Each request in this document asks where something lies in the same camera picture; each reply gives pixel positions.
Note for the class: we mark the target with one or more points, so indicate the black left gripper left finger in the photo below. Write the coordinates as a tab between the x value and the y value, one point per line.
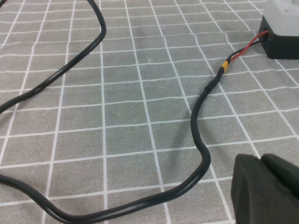
257	198

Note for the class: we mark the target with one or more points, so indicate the grey white-checked tablecloth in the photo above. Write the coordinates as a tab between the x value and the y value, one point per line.
144	112

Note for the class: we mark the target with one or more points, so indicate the grey black button control box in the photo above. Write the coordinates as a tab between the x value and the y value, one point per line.
285	44

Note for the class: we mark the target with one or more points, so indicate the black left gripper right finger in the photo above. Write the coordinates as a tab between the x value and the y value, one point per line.
282	172

